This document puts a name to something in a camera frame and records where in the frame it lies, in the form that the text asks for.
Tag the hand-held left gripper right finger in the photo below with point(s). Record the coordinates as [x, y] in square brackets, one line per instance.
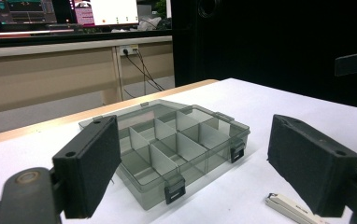
[310, 161]

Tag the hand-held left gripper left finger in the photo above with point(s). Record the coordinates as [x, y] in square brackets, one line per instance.
[88, 165]

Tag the clear grey compartment storage box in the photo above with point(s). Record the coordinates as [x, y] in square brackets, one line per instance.
[179, 149]

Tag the beige office desk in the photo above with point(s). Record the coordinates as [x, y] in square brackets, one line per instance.
[74, 71]

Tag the black curtain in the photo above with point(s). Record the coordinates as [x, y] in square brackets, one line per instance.
[273, 46]

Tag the computer monitor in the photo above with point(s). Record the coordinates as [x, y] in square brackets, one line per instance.
[25, 11]
[106, 11]

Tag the white crumpled cloth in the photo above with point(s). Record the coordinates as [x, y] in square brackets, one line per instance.
[150, 23]

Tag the wall power socket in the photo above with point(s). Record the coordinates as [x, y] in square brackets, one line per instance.
[128, 49]

